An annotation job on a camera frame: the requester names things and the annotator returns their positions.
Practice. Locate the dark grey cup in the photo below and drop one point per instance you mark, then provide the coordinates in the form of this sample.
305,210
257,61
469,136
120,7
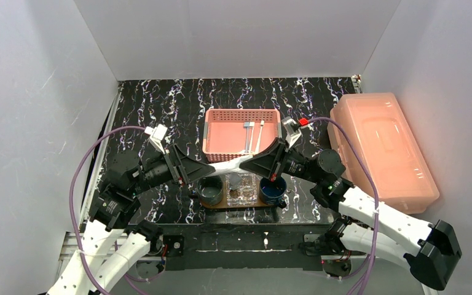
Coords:
208,190

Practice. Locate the oval wooden tray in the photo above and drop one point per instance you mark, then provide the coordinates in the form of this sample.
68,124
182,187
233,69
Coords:
223,204

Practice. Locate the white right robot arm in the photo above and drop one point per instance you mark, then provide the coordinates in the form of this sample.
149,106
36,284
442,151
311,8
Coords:
431,251

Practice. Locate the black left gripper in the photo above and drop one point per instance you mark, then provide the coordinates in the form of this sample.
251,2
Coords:
174,163

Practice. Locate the clear plastic dimpled tray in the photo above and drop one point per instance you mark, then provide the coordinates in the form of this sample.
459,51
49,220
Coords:
248,190

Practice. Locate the white handled toothbrush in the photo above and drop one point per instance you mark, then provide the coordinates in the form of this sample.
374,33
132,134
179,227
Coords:
258,142

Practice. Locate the clear handled toothbrush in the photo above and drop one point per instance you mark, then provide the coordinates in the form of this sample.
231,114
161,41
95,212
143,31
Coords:
248,126

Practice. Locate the large pink storage box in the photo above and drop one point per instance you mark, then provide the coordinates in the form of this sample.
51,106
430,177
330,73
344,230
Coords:
374,126

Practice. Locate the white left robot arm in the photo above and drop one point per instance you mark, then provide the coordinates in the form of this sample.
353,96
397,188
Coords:
115,207

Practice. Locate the pink perforated plastic basket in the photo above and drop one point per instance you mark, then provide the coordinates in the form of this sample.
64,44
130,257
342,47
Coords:
224,133

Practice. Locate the dark blue cup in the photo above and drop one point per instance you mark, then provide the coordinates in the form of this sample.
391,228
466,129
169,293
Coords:
272,192

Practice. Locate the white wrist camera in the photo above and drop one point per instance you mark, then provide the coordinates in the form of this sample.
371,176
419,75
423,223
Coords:
156,135
293,129

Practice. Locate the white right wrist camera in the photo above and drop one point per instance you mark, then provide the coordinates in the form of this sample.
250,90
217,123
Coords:
293,129

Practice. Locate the red capped toothpaste tube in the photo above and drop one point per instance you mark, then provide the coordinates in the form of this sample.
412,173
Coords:
228,167

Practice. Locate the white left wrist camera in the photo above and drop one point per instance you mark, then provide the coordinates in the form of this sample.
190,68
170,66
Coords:
156,135

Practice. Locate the white toothpaste tube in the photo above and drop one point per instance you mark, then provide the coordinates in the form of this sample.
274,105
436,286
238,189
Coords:
235,181

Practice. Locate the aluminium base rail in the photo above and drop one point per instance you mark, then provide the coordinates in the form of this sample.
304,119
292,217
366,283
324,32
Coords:
106,270

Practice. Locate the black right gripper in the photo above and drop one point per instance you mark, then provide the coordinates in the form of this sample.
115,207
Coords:
279,158

